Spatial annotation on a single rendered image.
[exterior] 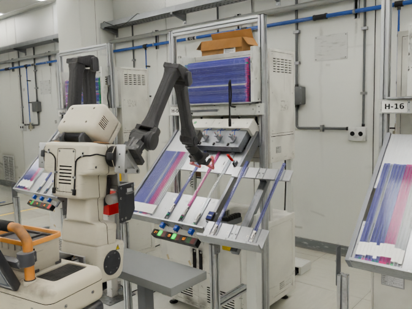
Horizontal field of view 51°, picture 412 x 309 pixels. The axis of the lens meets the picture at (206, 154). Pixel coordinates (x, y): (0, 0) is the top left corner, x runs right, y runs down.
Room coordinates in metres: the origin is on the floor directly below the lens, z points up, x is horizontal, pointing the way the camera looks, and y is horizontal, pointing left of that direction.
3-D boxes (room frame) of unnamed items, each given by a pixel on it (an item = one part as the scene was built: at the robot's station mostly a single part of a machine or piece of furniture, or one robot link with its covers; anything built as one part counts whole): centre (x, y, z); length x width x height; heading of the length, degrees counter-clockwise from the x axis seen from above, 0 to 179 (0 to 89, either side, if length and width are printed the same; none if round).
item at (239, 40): (3.09, -0.21, 1.82); 0.68 x 0.30 x 0.20; 50
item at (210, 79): (2.79, -0.10, 1.52); 0.51 x 0.13 x 0.27; 50
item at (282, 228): (2.92, -0.14, 0.31); 0.70 x 0.65 x 0.62; 50
